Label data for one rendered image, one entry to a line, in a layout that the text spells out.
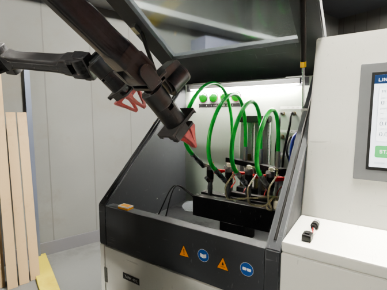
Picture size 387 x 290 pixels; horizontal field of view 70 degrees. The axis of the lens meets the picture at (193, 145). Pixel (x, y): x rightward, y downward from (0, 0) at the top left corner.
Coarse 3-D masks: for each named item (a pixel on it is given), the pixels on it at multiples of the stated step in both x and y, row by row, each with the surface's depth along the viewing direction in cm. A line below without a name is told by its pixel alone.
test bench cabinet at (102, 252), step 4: (100, 244) 108; (100, 248) 108; (104, 248) 107; (100, 252) 109; (104, 252) 108; (104, 256) 108; (104, 260) 108; (104, 264) 108; (104, 280) 109; (104, 284) 109; (104, 288) 109
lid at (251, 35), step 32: (128, 0) 105; (160, 0) 101; (192, 0) 97; (224, 0) 93; (256, 0) 90; (288, 0) 87; (320, 0) 84; (160, 32) 117; (192, 32) 112; (224, 32) 107; (256, 32) 103; (288, 32) 98; (320, 32) 93; (192, 64) 129; (224, 64) 123; (256, 64) 117; (288, 64) 111
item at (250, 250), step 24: (120, 216) 100; (144, 216) 94; (120, 240) 101; (144, 240) 95; (168, 240) 89; (192, 240) 83; (216, 240) 79; (240, 240) 76; (168, 264) 90; (192, 264) 84; (216, 264) 80; (264, 264) 72; (240, 288) 76
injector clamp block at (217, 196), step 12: (204, 192) 112; (216, 192) 112; (204, 204) 105; (216, 204) 102; (228, 204) 99; (240, 204) 97; (204, 216) 106; (216, 216) 103; (228, 216) 100; (240, 216) 97; (252, 216) 95; (264, 216) 92; (228, 228) 100; (240, 228) 98; (252, 228) 95; (264, 228) 93
